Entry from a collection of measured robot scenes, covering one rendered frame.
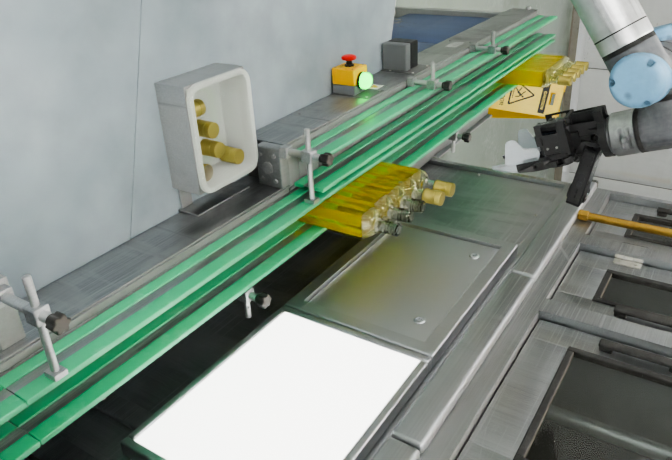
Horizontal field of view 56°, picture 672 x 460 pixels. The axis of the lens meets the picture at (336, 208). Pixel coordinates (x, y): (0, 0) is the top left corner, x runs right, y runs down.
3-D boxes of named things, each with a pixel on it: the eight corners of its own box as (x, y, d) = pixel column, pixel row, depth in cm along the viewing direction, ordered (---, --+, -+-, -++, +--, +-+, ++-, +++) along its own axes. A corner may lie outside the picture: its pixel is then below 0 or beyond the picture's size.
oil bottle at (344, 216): (292, 220, 147) (372, 242, 136) (290, 198, 145) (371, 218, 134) (306, 210, 152) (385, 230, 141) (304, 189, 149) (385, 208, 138)
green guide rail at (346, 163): (294, 186, 144) (323, 193, 140) (293, 182, 144) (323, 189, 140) (536, 35, 274) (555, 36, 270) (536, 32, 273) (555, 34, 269)
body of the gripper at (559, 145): (542, 115, 118) (610, 100, 110) (553, 158, 120) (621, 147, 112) (528, 128, 112) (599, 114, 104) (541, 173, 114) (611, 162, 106)
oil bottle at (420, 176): (346, 183, 165) (421, 199, 154) (345, 162, 162) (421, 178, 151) (357, 175, 169) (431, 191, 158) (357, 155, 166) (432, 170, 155)
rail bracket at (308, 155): (282, 198, 141) (329, 210, 135) (275, 126, 134) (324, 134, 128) (290, 193, 144) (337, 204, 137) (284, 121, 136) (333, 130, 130)
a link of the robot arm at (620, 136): (648, 143, 109) (638, 160, 103) (620, 148, 112) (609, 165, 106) (638, 102, 107) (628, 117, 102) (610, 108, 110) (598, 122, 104)
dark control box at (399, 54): (381, 69, 194) (405, 72, 190) (380, 42, 190) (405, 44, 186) (394, 63, 200) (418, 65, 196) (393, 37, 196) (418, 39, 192)
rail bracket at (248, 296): (212, 310, 130) (263, 330, 124) (208, 282, 127) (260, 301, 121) (225, 300, 133) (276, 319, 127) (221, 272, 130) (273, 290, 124)
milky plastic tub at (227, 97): (173, 189, 131) (204, 198, 127) (154, 82, 121) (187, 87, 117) (230, 160, 144) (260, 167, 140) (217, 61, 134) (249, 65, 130)
